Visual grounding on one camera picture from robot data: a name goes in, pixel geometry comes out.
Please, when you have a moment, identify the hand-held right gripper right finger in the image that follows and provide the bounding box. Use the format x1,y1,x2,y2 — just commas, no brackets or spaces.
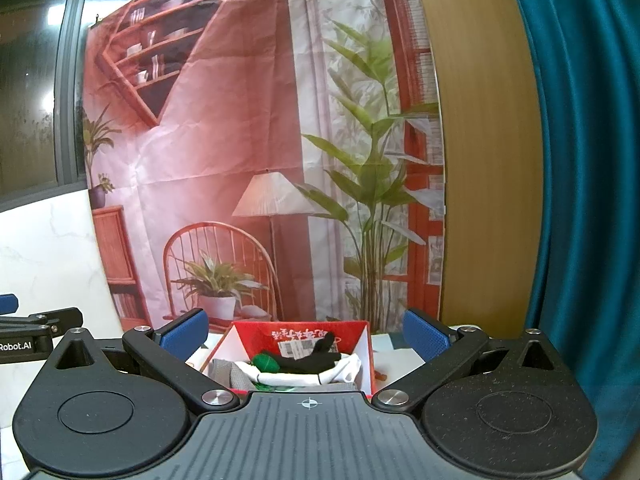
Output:
372,309,569,414

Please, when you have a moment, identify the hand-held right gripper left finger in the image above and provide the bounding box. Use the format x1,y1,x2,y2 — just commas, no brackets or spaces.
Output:
47,308,242,414

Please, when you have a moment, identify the grey knitted cloth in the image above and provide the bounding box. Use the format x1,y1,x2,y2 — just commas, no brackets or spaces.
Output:
207,358,257,392

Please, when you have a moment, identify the red strawberry print cardboard box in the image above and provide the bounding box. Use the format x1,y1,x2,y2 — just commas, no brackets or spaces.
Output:
200,320,377,400

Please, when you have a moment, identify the green knit item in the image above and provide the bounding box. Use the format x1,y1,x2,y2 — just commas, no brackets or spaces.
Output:
250,352,282,391

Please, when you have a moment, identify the white cloth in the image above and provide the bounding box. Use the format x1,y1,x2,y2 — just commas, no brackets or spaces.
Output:
234,351,365,392

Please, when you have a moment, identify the black white-dotted glove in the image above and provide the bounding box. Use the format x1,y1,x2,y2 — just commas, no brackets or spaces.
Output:
276,335,347,376

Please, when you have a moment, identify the white printed tablecloth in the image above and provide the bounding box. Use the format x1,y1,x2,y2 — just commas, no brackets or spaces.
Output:
184,321,483,393

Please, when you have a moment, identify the wooden panel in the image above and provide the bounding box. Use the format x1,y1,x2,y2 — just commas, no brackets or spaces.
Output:
410,0,557,333

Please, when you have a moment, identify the dark window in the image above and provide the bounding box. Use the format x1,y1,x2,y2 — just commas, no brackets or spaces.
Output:
0,0,168,213

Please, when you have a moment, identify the teal curtain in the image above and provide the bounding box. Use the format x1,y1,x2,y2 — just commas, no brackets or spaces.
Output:
501,0,640,480

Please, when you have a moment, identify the printed room scene wall backdrop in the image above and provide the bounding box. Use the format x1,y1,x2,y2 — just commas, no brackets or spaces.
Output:
82,0,449,337

